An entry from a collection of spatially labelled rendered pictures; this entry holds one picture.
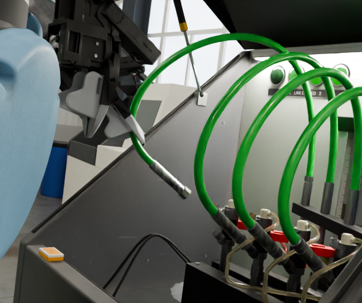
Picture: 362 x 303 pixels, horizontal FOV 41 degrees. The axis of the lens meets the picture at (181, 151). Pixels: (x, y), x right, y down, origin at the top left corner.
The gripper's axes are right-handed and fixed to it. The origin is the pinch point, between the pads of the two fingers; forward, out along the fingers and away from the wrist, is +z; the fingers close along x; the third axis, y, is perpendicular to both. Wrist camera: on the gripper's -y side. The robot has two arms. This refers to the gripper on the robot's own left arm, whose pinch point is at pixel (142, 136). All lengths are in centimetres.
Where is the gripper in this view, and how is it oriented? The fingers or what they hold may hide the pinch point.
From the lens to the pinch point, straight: 89.9
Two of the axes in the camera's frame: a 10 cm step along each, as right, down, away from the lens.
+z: 6.0, 7.9, -1.1
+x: 0.4, -1.7, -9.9
